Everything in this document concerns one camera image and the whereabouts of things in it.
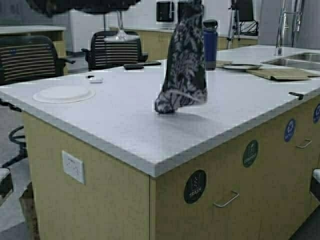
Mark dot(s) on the island chrome faucet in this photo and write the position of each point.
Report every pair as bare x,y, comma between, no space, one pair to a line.
289,25

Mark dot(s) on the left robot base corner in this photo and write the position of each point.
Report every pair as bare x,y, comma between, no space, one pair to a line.
6,184

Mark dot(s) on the wine glass with pink liquid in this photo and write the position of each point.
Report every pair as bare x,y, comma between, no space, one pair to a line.
121,35

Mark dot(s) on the wooden kitchen island cabinet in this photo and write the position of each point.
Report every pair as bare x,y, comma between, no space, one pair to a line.
255,186

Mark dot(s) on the black paper towel dispenser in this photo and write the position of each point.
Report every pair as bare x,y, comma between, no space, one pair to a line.
165,11

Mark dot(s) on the black smartphone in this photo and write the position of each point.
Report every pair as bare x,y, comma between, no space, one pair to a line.
130,67

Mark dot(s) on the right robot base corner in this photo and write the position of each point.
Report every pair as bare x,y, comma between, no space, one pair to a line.
315,183

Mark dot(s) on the blue metal water bottle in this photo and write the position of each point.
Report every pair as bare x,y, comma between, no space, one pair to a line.
210,43

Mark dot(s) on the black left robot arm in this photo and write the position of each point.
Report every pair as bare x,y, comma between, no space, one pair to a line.
51,8

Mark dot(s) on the black mesh office chair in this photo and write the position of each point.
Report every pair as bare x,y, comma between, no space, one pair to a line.
105,54

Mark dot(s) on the black trash label sticker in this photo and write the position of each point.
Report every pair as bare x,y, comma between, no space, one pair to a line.
195,186

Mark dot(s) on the camera tripod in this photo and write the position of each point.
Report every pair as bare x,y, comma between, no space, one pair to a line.
234,24

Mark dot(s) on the green compost label sticker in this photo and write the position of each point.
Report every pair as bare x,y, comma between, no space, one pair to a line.
250,154

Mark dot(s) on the white island power outlet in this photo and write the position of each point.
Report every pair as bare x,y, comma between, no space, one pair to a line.
73,167

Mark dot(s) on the black white patterned cloth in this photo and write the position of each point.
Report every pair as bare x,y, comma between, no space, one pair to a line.
185,76

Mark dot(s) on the background wooden counter cabinets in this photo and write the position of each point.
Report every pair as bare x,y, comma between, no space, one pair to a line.
155,41

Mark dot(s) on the white earbuds case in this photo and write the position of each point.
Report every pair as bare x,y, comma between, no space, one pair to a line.
96,80

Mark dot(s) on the white round plate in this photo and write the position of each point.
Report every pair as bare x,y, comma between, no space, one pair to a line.
64,94

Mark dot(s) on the grey plate near sink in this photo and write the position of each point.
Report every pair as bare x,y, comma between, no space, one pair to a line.
242,66

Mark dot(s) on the island stainless sink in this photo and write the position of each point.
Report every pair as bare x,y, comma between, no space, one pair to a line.
306,61

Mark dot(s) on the blue recycling label sticker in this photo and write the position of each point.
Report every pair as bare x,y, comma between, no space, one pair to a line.
289,130

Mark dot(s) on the black clip on counter edge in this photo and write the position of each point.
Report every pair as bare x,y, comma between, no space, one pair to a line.
300,96

